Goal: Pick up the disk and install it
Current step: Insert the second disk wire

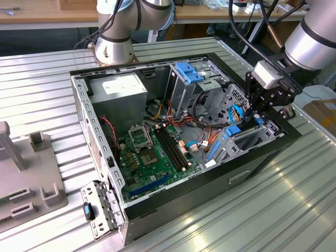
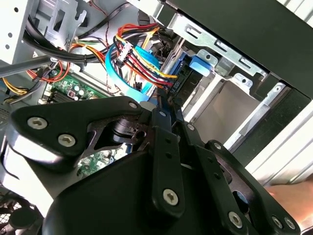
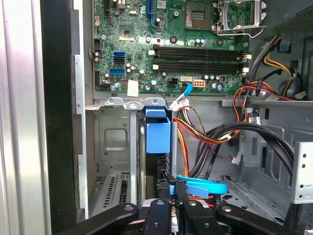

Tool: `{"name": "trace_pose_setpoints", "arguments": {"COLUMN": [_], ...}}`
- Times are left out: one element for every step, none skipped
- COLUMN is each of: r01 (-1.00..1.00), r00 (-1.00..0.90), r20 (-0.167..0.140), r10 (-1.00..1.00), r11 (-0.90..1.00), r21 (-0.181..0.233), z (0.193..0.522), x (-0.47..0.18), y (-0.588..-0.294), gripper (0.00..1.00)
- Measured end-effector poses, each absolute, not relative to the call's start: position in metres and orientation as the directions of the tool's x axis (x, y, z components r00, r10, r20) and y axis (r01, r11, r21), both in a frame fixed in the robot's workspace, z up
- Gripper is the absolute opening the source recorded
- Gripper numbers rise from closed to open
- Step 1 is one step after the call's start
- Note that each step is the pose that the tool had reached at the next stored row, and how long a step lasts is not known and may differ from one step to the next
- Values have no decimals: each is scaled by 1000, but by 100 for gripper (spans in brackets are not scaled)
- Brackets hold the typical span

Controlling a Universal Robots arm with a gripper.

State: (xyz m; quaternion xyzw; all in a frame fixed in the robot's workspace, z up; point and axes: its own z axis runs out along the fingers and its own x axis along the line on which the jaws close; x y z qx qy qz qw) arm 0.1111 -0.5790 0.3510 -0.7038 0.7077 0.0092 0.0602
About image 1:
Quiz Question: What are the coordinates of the thick black cable loop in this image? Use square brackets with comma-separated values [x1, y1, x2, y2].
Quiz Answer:
[192, 90, 212, 129]

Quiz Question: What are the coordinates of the empty blue drive carrier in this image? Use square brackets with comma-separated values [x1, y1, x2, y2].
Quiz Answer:
[175, 61, 206, 84]

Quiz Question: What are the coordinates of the black cable with metal plug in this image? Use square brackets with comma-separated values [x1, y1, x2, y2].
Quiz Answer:
[258, 0, 286, 52]

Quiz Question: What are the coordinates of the orange wire bundle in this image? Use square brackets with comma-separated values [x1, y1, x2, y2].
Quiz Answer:
[166, 101, 229, 149]

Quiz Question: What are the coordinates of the grey power supply unit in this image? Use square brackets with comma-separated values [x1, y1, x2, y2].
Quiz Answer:
[88, 72, 149, 136]

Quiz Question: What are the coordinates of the hard disk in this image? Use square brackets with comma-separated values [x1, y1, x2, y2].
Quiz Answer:
[206, 117, 265, 163]

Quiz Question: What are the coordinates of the white and brown flat box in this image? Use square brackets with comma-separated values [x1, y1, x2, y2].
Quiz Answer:
[278, 2, 307, 15]

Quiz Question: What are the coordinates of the grey parts rack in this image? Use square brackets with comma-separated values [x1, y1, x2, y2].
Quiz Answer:
[0, 120, 69, 222]

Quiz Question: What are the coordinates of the green motherboard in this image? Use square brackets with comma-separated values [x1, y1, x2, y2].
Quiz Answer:
[117, 123, 204, 203]

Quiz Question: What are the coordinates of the black RAM slot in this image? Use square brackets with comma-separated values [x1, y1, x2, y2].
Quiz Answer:
[153, 127, 184, 173]
[160, 125, 190, 170]

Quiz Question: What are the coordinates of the white box with black top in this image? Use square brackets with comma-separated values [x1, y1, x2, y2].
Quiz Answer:
[232, 2, 249, 13]

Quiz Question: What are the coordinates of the brown square chipset heatsink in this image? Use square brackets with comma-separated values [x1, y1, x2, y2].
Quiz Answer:
[140, 151, 160, 166]

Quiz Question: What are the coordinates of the metal CPU socket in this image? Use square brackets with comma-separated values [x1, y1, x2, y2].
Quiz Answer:
[127, 124, 153, 149]

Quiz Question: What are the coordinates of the black open PC case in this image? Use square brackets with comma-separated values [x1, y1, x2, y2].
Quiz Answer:
[68, 52, 302, 246]

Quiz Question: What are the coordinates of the red black fan wire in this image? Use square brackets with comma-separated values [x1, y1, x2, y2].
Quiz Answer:
[99, 115, 119, 160]

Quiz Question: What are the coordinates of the white flat board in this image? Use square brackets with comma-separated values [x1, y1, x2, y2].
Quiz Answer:
[293, 84, 336, 108]

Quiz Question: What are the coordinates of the clear plastic bags pile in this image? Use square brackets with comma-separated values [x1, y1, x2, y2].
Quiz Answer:
[203, 0, 230, 11]

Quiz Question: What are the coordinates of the metal expansion slot bracket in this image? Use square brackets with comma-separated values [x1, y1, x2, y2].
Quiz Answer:
[80, 180, 126, 241]

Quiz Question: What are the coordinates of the wooden desk with white legs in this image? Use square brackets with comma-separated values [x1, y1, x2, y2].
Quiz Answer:
[174, 0, 308, 55]

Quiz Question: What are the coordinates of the cardboard box with yellow label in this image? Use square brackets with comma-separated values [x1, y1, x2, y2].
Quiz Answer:
[301, 98, 336, 137]

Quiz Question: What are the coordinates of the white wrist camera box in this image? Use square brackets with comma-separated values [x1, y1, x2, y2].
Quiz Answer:
[251, 60, 286, 90]

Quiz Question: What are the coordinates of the grey metal drive cage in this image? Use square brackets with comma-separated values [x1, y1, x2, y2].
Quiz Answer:
[167, 59, 229, 119]

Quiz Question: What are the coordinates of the black cable bundle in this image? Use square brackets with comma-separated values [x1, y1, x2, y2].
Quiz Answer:
[75, 0, 124, 50]

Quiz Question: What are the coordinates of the wooden desk with grey edge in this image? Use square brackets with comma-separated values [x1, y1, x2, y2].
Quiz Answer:
[0, 0, 100, 31]

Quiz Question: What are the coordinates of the short blue board wire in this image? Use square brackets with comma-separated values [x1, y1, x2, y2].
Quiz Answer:
[186, 141, 211, 153]

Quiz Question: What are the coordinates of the large brown cardboard box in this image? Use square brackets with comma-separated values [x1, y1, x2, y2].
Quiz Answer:
[261, 22, 300, 57]

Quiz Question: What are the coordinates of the grey metal disk bay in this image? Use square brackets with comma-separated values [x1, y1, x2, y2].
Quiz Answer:
[202, 115, 286, 169]

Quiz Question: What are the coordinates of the white product box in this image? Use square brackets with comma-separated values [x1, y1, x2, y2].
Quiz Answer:
[245, 3, 266, 14]

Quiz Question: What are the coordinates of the blue SATA wire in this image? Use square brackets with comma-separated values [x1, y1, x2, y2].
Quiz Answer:
[227, 103, 250, 126]

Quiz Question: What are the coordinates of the black blue bracket latch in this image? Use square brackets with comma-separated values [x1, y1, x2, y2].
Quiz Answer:
[82, 201, 96, 221]

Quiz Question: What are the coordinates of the blue expansion slot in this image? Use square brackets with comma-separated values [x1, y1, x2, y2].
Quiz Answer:
[128, 175, 170, 196]

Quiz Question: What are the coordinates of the black tripod pole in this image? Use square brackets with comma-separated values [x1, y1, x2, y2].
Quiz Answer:
[240, 0, 280, 56]

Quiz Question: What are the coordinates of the small grey metal tool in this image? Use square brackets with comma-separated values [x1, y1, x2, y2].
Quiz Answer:
[0, 7, 22, 15]

